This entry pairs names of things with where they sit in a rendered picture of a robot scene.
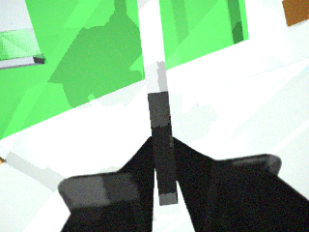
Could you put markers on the red putter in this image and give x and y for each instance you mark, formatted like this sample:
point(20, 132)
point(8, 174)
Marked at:
point(158, 101)

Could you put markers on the green mat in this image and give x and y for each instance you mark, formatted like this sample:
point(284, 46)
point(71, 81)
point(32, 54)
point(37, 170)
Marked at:
point(93, 47)

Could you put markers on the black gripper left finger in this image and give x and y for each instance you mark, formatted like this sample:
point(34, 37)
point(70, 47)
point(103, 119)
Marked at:
point(133, 183)

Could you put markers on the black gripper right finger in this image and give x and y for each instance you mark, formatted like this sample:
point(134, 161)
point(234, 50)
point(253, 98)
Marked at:
point(199, 176)

